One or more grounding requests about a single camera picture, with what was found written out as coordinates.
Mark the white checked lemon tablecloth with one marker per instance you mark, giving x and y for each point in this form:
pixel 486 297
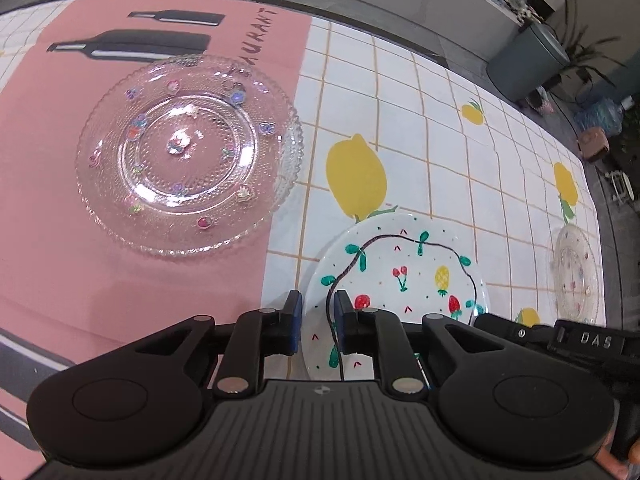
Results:
pixel 440 125

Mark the grey trash bin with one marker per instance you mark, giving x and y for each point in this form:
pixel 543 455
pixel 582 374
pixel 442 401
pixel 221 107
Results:
pixel 530 60

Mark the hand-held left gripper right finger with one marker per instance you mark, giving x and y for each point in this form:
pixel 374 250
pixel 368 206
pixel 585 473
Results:
pixel 342 317

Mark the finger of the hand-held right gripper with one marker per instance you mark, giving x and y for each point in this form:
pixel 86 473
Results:
pixel 505 331

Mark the pink space heater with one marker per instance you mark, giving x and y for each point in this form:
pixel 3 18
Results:
pixel 595 145

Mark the clear glass flower plate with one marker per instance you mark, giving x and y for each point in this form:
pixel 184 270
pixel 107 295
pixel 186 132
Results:
pixel 190 170
pixel 575 270

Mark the person's right forearm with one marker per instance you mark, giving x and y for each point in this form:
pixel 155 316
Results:
pixel 620 462

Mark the tall potted leaf plant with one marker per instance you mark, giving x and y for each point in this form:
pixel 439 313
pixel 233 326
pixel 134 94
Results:
pixel 585 50

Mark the white painted fruit plate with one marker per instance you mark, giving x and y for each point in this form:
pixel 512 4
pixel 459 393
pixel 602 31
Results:
pixel 400 260

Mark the patterned slippers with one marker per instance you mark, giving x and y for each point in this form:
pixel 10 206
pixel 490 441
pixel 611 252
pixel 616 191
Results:
pixel 540 102

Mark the blue water bottle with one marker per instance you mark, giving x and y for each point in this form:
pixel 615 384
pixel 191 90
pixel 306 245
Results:
pixel 600 115

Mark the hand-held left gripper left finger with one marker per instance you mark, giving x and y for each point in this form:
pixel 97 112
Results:
pixel 296 322

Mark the pink bottle-print table runner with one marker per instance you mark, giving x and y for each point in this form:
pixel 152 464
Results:
pixel 50 160

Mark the white wheeled stool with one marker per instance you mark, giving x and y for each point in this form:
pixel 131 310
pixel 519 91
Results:
pixel 620 187

